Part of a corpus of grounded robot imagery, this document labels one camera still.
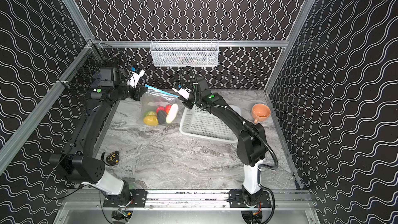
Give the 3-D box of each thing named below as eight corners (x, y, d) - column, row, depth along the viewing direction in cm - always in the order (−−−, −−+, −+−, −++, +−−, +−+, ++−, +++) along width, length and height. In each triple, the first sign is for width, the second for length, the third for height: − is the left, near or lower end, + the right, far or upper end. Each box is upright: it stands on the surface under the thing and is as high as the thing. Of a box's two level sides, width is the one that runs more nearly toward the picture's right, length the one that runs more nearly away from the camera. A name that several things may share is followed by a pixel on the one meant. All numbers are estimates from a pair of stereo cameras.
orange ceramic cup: (252, 123, 104) (255, 117, 99) (249, 109, 111) (251, 103, 107) (269, 123, 104) (272, 117, 99) (264, 109, 111) (267, 103, 106)
